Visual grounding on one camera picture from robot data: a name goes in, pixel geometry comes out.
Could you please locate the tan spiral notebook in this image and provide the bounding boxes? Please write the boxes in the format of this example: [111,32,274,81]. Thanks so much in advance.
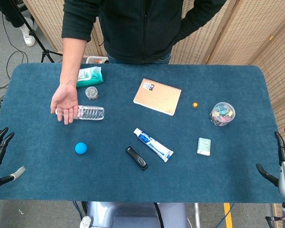
[133,78,182,117]

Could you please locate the white blue toothpaste tube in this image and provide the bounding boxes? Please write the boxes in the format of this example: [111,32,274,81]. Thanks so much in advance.
[133,127,174,163]

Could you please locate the person torso black jacket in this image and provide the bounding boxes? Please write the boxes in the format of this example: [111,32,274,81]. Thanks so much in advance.
[61,0,228,65]

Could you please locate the white sneaker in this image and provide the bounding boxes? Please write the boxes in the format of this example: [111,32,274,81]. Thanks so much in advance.
[19,23,36,47]

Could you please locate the blue table cloth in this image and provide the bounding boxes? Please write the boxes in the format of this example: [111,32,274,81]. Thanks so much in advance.
[0,62,284,203]

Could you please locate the clear plastic water bottle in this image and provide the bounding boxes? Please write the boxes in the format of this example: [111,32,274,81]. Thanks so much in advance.
[55,105,105,121]

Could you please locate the clear jar of binder clips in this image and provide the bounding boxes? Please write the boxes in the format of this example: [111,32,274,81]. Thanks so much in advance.
[209,102,237,127]

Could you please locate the bystander leg black trousers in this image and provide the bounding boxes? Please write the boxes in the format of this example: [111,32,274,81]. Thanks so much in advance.
[0,0,29,29]

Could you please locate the green pocket tissue pack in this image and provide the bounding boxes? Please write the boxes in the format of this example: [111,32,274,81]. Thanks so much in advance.
[196,137,212,157]

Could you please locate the metal table leg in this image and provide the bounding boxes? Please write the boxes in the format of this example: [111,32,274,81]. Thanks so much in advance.
[194,202,201,228]

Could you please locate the white basket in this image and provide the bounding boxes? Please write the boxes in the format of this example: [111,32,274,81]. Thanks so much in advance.
[85,56,109,64]

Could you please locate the black tripod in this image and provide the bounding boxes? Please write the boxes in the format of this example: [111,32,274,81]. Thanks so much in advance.
[3,0,63,63]

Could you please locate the green wet wipes pack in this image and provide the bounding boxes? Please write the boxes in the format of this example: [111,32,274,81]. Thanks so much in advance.
[76,66,104,88]

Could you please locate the small clear jar silver contents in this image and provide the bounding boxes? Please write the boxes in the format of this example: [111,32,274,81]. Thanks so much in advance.
[85,86,99,101]

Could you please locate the grey robot torso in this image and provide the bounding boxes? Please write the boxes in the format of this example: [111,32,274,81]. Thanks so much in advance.
[79,201,190,228]

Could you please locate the person right bare hand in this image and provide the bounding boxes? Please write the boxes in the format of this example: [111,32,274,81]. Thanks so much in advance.
[50,82,79,125]

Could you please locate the black floor cable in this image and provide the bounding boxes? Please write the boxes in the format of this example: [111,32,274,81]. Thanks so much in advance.
[0,9,29,91]

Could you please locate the black stapler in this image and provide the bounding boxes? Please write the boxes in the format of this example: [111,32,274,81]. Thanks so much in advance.
[125,145,149,171]

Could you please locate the person right bare forearm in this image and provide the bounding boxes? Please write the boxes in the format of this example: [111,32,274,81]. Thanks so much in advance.
[61,37,87,86]

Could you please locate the woven folding screen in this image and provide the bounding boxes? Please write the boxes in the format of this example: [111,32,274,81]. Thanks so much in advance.
[22,0,108,64]
[170,0,285,152]

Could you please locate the blue foam ball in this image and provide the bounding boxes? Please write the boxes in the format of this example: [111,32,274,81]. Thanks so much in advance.
[75,142,88,155]

